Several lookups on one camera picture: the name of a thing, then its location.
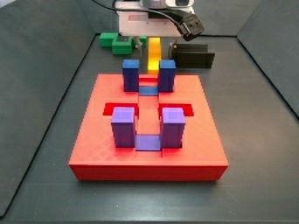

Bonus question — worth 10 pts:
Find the black cable with connector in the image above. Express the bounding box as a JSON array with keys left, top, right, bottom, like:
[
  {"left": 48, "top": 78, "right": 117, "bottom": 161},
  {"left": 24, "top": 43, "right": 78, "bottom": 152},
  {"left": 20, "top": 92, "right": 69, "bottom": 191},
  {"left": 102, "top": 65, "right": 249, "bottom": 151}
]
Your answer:
[{"left": 90, "top": 0, "right": 205, "bottom": 42}]

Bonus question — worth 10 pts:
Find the green zigzag block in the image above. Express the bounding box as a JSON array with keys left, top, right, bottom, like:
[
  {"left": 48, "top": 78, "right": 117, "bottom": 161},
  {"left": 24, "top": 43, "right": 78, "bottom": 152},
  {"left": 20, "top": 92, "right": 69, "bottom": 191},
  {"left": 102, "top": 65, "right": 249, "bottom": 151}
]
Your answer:
[{"left": 98, "top": 32, "right": 137, "bottom": 55}]

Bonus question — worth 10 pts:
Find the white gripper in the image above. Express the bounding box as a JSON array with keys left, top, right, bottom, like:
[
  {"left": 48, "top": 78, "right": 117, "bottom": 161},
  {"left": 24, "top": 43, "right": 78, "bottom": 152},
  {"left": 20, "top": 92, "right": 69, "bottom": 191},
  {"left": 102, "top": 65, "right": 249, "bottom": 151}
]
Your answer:
[{"left": 115, "top": 1, "right": 193, "bottom": 56}]

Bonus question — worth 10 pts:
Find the dark blue U-shaped block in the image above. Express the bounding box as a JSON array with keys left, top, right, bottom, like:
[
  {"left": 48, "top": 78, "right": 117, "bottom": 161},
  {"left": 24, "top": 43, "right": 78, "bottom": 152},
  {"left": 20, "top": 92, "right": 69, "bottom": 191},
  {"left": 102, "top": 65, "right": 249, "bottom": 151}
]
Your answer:
[{"left": 123, "top": 59, "right": 176, "bottom": 96}]

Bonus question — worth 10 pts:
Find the black angle bracket holder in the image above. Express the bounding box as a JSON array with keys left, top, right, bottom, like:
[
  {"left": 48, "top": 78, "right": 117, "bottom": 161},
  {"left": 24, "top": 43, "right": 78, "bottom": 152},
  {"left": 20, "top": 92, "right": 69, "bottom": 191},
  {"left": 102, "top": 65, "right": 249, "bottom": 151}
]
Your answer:
[{"left": 169, "top": 44, "right": 215, "bottom": 68}]

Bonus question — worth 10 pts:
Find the yellow long bar block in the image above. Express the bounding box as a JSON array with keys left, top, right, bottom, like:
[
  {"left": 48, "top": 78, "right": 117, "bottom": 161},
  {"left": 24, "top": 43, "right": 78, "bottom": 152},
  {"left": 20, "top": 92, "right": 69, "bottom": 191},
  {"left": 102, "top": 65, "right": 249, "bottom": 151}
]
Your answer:
[{"left": 147, "top": 38, "right": 161, "bottom": 74}]

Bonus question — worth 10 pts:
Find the red slotted board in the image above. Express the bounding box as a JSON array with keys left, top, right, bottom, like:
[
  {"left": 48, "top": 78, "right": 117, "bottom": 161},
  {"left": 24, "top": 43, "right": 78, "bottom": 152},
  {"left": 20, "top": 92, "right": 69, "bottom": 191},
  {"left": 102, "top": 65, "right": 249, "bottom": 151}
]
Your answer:
[{"left": 69, "top": 74, "right": 229, "bottom": 181}]

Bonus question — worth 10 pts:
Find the purple U-shaped block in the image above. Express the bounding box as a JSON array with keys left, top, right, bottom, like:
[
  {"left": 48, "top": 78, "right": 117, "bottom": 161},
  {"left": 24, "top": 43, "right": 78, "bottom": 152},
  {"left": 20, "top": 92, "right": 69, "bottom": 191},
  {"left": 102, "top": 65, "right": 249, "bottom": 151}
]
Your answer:
[{"left": 111, "top": 107, "right": 185, "bottom": 151}]

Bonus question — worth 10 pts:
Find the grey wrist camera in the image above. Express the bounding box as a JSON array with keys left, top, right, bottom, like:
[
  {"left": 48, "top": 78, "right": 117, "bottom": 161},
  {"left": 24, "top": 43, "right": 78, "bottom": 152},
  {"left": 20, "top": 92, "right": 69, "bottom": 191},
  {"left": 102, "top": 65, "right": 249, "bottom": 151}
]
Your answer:
[{"left": 140, "top": 0, "right": 193, "bottom": 9}]

